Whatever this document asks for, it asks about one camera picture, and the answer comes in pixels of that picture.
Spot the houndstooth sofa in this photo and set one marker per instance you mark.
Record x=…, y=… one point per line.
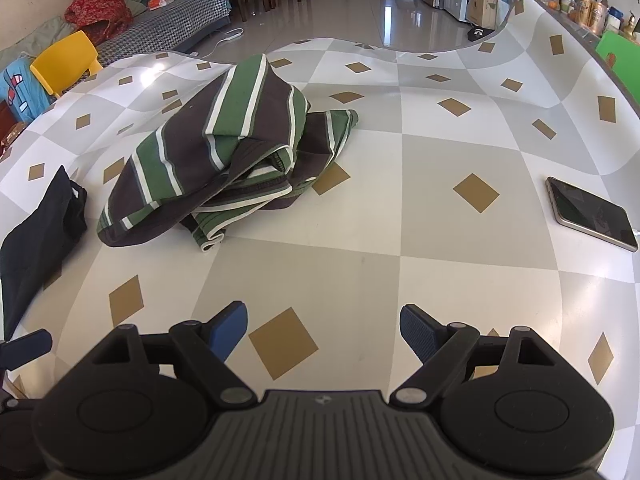
x=165, y=25

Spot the grey green blanket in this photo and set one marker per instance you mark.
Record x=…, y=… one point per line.
x=35, y=40

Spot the green plastic board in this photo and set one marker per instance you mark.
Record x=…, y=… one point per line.
x=620, y=55

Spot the smartphone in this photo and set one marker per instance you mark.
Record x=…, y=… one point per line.
x=590, y=210

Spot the gold tin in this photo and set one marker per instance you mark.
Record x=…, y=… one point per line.
x=599, y=12
x=583, y=10

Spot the yellow plastic chair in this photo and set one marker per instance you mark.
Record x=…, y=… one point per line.
x=62, y=57

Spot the orange packet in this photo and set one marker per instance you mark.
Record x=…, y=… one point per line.
x=161, y=2

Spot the brown cardboard box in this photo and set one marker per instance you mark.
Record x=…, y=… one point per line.
x=484, y=5

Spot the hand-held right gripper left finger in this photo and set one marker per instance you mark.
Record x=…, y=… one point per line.
x=230, y=327

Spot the red patterned cloth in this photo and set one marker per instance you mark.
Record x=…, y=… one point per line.
x=97, y=7

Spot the blue cartoon print cloth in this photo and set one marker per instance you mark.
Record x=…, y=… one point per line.
x=20, y=90

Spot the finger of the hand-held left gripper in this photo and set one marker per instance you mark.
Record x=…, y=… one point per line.
x=27, y=347

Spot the gold figurine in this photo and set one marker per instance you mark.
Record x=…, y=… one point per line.
x=630, y=27

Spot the black folded garment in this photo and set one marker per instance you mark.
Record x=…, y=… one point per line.
x=35, y=245

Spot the black slipper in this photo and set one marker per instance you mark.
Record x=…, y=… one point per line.
x=479, y=33

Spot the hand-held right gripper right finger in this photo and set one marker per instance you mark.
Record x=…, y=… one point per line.
x=417, y=330

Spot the green brown striped t-shirt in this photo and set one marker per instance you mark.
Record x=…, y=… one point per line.
x=190, y=145

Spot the brown snack packet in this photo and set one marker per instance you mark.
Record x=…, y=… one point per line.
x=11, y=137

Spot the white blue bottle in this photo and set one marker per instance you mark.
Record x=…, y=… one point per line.
x=615, y=20

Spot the white power strip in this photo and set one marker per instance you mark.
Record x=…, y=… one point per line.
x=232, y=35

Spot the checkered tablecloth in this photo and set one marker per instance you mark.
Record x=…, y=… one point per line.
x=425, y=270

